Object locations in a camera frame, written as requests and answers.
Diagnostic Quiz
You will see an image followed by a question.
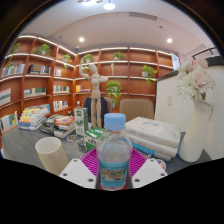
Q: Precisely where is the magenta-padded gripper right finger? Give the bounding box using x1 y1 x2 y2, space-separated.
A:
128 147 169 190

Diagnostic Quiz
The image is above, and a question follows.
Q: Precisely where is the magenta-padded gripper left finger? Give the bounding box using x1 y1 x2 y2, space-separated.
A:
58 147 101 190

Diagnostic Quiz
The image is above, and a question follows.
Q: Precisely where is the clear water bottle blue cap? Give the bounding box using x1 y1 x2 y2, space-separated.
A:
95 112 134 192

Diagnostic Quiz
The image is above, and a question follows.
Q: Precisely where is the cream cylindrical cup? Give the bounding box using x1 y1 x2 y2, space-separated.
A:
34 136 70 177

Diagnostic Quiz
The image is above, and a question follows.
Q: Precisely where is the green and white box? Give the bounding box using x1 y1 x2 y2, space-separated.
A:
83 126 106 153

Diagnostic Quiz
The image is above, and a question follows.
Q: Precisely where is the stack of dark books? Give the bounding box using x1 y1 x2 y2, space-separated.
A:
39 114 77 139

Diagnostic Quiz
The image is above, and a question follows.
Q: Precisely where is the tall green white carton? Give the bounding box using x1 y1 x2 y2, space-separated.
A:
73 107 90 137

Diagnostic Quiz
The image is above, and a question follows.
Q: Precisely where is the white jug vase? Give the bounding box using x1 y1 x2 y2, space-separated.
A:
178 98 215 164

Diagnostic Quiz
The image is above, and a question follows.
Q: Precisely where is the dark chair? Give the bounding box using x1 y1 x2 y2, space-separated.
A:
82 96 114 128

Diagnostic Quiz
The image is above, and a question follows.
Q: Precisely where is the beige chair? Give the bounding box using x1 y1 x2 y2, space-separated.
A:
118 98 155 123

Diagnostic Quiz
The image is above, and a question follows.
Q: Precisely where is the stack of colourful books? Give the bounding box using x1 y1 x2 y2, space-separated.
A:
17 105 50 132

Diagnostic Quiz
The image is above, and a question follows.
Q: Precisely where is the wooden artist mannequin figure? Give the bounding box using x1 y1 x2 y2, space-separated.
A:
78 63 109 129

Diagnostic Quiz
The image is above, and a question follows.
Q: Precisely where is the pink and white flower bouquet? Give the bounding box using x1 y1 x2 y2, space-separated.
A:
175 59 216 102

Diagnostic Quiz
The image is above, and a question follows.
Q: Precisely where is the ceiling chandelier lamp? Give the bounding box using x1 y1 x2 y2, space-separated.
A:
77 0 117 11

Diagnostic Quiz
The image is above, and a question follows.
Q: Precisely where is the wooden wall shelf unit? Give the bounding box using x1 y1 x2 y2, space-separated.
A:
0 34 173 141

